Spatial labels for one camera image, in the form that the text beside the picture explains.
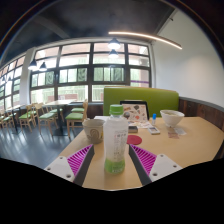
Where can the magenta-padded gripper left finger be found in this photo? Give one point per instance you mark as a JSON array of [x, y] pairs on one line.
[[78, 160]]

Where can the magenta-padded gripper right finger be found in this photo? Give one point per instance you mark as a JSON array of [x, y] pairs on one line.
[[145, 159]]

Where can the clear drink bottle green cap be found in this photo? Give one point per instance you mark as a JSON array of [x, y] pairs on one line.
[[115, 140]]

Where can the flat round red coaster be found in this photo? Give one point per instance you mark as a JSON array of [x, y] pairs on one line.
[[135, 140]]

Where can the small white handheld device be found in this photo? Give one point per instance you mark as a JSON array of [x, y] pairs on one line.
[[153, 130]]

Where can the beige paper cup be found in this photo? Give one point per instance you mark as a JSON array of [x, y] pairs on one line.
[[93, 131]]

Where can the small dark box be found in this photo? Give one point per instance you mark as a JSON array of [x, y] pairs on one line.
[[133, 129]]

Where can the colourful printed menu sheet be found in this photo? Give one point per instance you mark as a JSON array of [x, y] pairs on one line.
[[144, 124]]

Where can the small red card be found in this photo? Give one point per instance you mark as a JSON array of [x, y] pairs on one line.
[[173, 135]]

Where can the wooden chairs with green seats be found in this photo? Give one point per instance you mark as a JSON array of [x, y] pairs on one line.
[[75, 116]]

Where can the small white packet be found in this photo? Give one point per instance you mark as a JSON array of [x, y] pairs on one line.
[[181, 131]]

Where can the white printed paper sheet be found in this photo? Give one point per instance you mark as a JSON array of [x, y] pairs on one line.
[[101, 118]]

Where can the black-framed picture menu stand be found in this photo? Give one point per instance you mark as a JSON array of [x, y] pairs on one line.
[[135, 111]]

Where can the white ceramic bowl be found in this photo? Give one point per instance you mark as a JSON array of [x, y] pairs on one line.
[[172, 118]]

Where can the light wooden dining table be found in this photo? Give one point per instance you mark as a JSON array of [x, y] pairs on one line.
[[58, 102]]

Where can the green upholstered bench backrest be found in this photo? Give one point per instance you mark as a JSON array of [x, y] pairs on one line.
[[160, 100]]

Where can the black pendant ceiling lamps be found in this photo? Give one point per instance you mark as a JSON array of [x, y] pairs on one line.
[[114, 44]]

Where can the long curved ceiling light strip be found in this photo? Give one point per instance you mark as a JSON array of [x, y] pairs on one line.
[[146, 36]]

